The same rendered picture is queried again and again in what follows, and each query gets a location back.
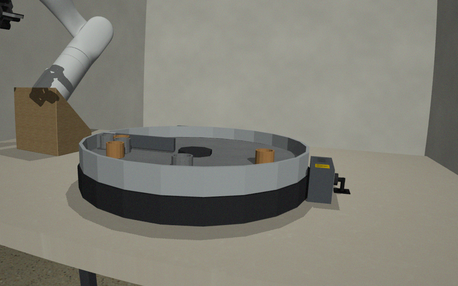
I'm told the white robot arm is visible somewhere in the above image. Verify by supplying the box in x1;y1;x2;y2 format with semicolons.
33;0;114;101

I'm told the grey metal sleeve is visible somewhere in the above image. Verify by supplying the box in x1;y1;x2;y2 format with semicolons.
171;153;193;166
100;134;116;149
114;137;131;153

